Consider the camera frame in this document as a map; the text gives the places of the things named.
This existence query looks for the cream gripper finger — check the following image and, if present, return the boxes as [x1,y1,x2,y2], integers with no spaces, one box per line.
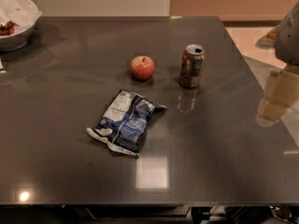
[255,97,289,127]
[264,64,299,107]

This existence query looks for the blue chip bag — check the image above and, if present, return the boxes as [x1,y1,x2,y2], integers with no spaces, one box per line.
[86,90,166,157]

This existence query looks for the orange soda can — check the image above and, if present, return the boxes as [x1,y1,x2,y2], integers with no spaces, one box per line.
[179,44,206,89]

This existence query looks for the red apple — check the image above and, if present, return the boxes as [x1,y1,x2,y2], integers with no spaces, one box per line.
[130,56,155,81]

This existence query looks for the white bowl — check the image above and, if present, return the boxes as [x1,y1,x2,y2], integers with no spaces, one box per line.
[0,22,36,51]

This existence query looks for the red strawberries in bowl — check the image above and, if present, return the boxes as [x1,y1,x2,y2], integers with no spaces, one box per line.
[0,21,17,35]

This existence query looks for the white napkin in bowl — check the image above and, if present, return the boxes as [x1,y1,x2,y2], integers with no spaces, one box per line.
[0,0,42,27]

